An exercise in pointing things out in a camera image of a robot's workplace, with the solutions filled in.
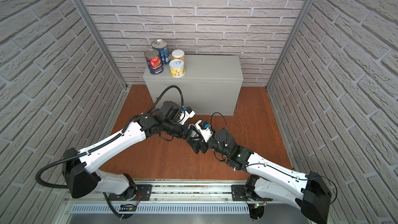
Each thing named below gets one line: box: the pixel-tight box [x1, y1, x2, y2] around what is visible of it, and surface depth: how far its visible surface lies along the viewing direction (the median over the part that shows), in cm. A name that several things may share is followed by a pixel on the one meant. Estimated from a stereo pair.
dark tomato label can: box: [144, 48, 164, 75], surface depth 74 cm
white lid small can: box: [171, 49, 186, 62], surface depth 80 cm
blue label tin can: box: [151, 38, 171, 66], surface depth 79 cm
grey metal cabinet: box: [143, 54, 244, 116], surface depth 81 cm
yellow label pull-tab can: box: [168, 59, 186, 79], surface depth 76 cm
